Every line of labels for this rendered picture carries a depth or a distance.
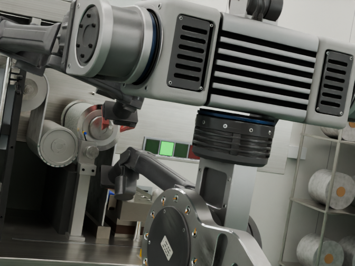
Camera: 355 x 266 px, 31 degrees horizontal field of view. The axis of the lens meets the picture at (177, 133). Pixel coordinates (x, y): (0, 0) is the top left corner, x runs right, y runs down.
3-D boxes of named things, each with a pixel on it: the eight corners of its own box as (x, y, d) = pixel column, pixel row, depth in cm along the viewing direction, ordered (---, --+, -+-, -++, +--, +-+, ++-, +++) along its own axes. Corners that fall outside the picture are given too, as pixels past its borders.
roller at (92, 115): (77, 140, 201) (89, 105, 201) (61, 131, 225) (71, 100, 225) (112, 150, 206) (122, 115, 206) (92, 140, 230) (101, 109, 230)
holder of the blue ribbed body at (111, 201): (107, 210, 209) (110, 195, 209) (90, 196, 230) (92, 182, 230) (117, 210, 210) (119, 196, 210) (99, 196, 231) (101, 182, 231)
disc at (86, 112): (71, 144, 201) (85, 98, 201) (71, 143, 202) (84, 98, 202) (115, 156, 207) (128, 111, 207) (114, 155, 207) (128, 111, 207)
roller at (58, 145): (37, 163, 198) (43, 124, 197) (24, 151, 222) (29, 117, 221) (75, 167, 203) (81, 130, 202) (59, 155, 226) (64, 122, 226)
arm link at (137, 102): (23, 68, 148) (39, 24, 148) (9, 64, 151) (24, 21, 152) (142, 117, 181) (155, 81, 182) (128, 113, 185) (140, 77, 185)
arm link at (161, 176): (225, 198, 157) (188, 189, 152) (217, 220, 158) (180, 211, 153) (152, 151, 194) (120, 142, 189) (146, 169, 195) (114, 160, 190)
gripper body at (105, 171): (130, 189, 204) (138, 181, 198) (99, 186, 200) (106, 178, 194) (130, 170, 207) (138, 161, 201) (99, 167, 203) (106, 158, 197)
